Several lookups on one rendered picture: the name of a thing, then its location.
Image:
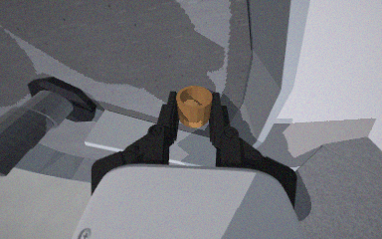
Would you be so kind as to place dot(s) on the bronze bushing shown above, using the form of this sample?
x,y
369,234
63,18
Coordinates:
x,y
194,106

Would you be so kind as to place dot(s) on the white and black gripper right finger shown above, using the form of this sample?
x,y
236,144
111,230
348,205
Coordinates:
x,y
232,150

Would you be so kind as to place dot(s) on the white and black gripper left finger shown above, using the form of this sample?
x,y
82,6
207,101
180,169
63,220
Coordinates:
x,y
153,148

